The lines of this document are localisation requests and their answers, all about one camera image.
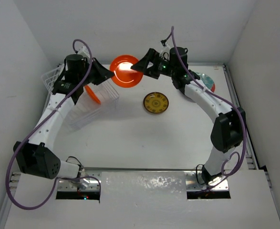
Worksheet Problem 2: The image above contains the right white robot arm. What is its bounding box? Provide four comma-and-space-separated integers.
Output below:
131, 47, 246, 185

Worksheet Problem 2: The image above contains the white wire dish rack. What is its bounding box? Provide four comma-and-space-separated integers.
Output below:
41, 65, 120, 132

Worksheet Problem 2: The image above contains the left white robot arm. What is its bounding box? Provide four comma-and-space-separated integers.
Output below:
13, 54, 114, 179

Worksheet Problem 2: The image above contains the orange plate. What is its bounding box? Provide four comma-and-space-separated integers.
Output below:
109, 54, 143, 88
84, 85, 101, 104

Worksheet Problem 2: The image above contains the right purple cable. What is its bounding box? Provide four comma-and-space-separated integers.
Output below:
170, 25, 248, 189

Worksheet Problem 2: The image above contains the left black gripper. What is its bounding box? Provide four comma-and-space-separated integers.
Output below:
77, 57, 113, 86

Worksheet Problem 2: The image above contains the yellow patterned plate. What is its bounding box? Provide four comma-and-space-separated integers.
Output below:
143, 92, 169, 115

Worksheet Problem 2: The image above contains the teal red patterned plate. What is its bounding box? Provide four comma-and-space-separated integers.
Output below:
194, 72, 216, 93

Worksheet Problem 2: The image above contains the purple cable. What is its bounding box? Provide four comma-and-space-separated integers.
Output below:
170, 25, 248, 189
5, 39, 102, 210

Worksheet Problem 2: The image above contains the foil covered front panel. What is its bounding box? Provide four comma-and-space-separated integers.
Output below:
56, 169, 231, 200

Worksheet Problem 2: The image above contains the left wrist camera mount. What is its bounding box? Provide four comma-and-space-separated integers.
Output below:
77, 45, 91, 60

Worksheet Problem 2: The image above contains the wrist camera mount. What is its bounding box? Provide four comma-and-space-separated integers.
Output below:
159, 40, 171, 61
77, 45, 91, 60

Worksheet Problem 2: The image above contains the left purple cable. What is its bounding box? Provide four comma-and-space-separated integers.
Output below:
5, 39, 102, 210

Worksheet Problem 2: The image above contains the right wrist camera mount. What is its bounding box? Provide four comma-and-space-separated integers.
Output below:
159, 40, 171, 61

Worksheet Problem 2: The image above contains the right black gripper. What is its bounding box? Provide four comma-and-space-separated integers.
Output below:
131, 48, 176, 79

